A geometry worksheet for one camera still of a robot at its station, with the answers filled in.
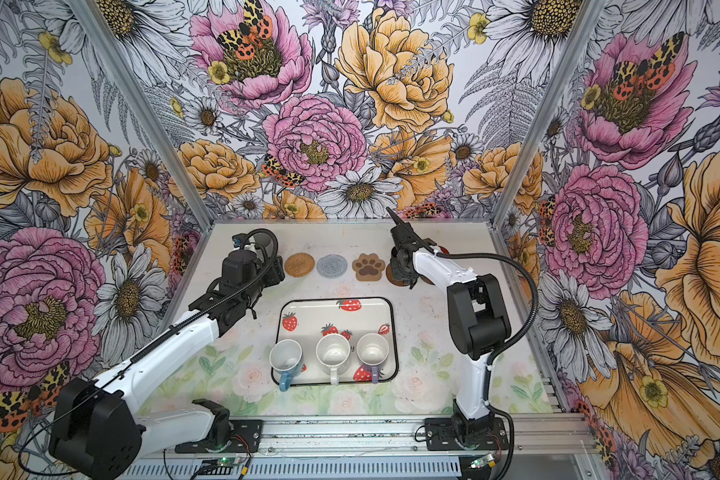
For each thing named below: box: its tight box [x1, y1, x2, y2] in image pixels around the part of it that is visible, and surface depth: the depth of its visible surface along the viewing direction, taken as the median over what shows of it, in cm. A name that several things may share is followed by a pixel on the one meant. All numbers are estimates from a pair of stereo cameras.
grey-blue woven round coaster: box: [316, 254, 348, 279], surface depth 110 cm
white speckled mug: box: [315, 333, 351, 385], surface depth 81 cm
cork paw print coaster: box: [352, 253, 386, 282], surface depth 111 cm
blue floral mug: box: [269, 339, 304, 392], surface depth 81 cm
